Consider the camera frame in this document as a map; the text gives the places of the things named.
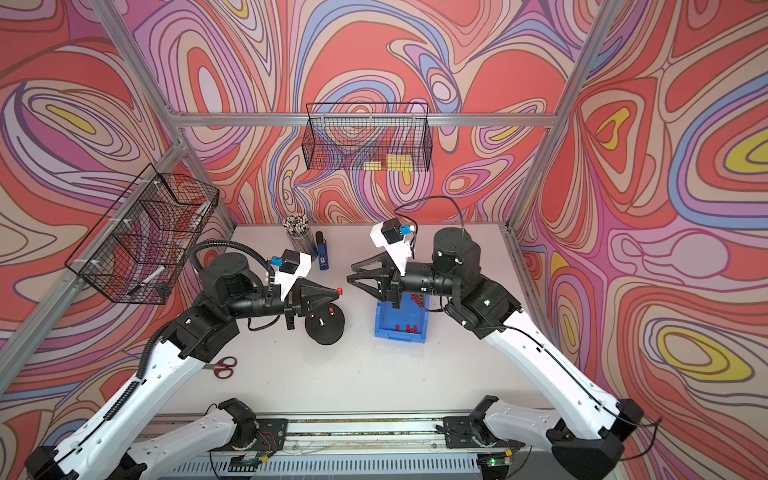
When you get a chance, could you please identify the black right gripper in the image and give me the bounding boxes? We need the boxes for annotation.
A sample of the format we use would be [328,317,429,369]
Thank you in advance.
[347,252,460,310]

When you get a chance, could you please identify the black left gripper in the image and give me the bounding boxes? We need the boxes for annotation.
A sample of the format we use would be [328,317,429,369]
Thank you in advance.
[224,279,338,333]

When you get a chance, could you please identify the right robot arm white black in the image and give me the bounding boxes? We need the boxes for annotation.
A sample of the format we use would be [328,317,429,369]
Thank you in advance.
[347,219,644,479]

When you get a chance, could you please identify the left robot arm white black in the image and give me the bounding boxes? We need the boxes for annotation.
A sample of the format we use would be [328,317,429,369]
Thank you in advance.
[25,240,341,479]

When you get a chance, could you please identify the black dome with screws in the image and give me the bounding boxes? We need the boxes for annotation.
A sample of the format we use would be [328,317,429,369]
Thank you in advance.
[304,303,346,346]

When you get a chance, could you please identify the blue stapler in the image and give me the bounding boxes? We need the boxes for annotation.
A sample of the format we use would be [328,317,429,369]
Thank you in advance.
[315,231,330,271]

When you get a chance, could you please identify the blue plastic bin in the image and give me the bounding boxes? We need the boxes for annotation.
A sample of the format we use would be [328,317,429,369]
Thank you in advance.
[374,294,430,344]

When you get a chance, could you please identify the clear pencil holder with pencils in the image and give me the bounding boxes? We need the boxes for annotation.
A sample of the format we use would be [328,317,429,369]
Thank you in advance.
[283,214,317,260]

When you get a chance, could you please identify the yellow block in basket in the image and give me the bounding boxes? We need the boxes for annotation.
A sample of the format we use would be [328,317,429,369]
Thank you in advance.
[385,154,414,173]

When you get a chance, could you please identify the white marker in basket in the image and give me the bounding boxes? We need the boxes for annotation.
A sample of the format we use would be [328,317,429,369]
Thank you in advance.
[128,265,165,296]

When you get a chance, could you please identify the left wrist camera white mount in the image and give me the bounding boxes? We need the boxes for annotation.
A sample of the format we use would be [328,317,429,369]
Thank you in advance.
[270,249,312,300]

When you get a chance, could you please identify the red handled scissors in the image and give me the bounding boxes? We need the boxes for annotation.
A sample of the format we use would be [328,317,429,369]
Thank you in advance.
[204,356,238,380]

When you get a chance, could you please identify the black wire basket at back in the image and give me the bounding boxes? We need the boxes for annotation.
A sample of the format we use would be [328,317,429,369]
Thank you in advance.
[301,101,433,173]

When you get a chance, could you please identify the black wire basket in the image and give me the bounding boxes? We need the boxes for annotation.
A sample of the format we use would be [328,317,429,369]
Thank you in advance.
[301,101,433,173]
[65,165,220,305]

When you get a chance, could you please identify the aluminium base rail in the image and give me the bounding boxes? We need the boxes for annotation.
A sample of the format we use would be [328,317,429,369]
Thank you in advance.
[119,410,613,480]

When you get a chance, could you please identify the black wire basket on left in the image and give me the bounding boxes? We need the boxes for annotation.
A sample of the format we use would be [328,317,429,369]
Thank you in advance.
[65,165,220,305]

